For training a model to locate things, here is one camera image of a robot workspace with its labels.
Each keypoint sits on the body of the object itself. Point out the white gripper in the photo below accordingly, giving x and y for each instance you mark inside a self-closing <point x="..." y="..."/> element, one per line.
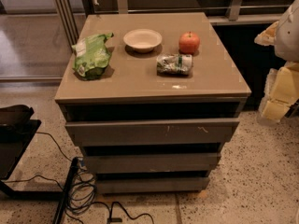
<point x="289" y="36"/>

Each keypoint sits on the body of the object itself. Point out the grey top drawer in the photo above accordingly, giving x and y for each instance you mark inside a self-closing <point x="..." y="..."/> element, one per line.
<point x="151" y="132"/>

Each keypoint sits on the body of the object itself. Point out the grey drawer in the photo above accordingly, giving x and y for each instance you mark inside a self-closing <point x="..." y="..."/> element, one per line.
<point x="152" y="163"/>
<point x="151" y="132"/>
<point x="152" y="185"/>

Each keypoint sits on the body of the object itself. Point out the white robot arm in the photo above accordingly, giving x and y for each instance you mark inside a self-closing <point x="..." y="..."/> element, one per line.
<point x="287" y="40"/>

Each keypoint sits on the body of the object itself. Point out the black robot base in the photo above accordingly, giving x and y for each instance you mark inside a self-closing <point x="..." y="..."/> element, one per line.
<point x="17" y="130"/>

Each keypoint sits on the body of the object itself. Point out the grey drawer cabinet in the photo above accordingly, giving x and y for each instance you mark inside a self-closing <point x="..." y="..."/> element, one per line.
<point x="132" y="90"/>

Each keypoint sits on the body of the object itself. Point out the grey middle drawer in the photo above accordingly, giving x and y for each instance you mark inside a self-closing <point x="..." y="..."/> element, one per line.
<point x="152" y="163"/>

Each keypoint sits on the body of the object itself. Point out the grey bottom drawer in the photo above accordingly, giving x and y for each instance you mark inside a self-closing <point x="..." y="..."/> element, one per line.
<point x="152" y="185"/>

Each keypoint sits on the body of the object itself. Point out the red apple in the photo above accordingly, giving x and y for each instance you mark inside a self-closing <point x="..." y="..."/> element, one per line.
<point x="189" y="43"/>

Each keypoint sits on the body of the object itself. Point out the crumpled white green packet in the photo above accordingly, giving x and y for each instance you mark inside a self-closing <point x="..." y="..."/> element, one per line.
<point x="174" y="64"/>

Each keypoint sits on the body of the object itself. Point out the white paper bowl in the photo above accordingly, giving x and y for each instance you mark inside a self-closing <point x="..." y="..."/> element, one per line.
<point x="142" y="40"/>

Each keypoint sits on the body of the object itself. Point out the green chip bag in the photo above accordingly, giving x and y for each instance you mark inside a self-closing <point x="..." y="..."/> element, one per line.
<point x="92" y="56"/>

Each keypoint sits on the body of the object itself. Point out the metal railing frame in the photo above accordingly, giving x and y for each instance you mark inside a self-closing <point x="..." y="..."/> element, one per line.
<point x="220" y="11"/>

